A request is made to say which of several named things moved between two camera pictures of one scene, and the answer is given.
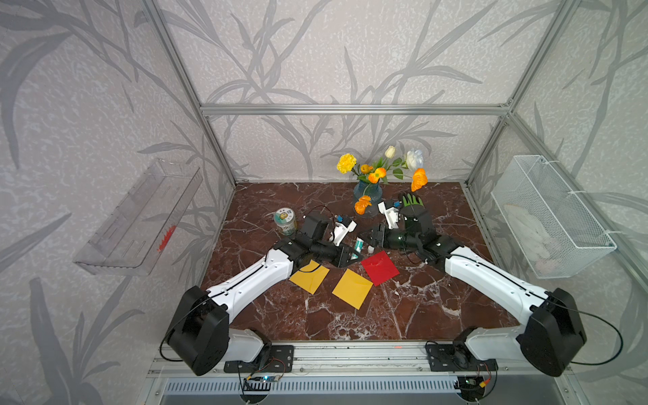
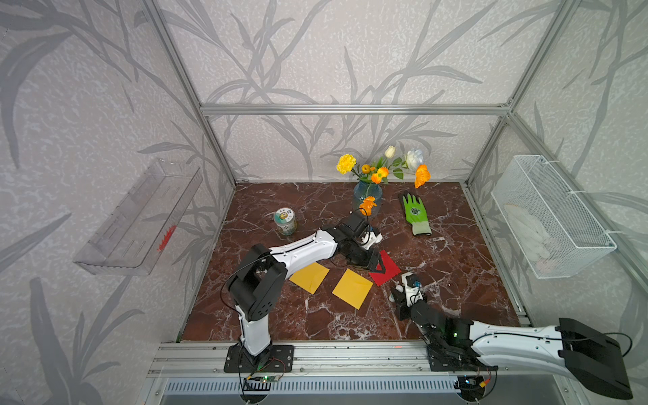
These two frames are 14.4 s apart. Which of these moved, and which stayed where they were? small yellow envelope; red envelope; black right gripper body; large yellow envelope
Moved: black right gripper body
Stayed: red envelope; large yellow envelope; small yellow envelope
